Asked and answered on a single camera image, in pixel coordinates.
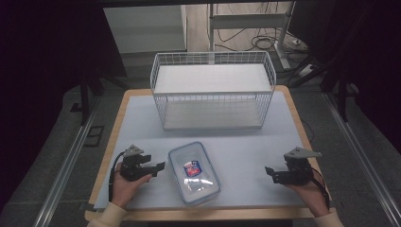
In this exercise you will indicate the black floor plate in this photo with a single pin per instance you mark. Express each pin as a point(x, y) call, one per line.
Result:
point(94, 135)

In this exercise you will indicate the person's left hand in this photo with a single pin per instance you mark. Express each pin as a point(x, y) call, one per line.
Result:
point(126, 189)

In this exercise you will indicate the person's right hand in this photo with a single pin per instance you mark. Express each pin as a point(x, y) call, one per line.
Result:
point(310, 197)

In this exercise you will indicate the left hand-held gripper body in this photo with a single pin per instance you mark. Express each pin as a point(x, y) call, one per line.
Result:
point(130, 165)

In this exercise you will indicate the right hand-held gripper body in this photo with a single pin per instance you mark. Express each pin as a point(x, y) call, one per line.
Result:
point(296, 170)

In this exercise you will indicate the white power strip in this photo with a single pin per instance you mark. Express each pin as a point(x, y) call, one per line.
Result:
point(305, 70)

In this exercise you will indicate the white cabinet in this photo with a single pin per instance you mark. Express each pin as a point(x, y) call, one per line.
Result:
point(145, 28)

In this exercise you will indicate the pale blue table mat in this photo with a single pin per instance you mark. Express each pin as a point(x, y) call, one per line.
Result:
point(252, 151)

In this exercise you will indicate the white metal desk frame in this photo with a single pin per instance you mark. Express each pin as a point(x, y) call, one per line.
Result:
point(249, 21)

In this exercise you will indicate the black metal stand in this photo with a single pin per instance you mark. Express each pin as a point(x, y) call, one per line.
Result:
point(85, 97)

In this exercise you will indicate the clear plastic container blue rim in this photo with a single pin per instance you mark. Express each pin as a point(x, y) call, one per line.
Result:
point(194, 171)

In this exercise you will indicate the aluminium floor rail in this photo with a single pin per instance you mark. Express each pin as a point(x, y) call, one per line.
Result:
point(63, 170)
point(362, 157)

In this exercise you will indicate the dark curtain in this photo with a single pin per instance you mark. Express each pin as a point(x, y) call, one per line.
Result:
point(365, 63)
point(41, 78)

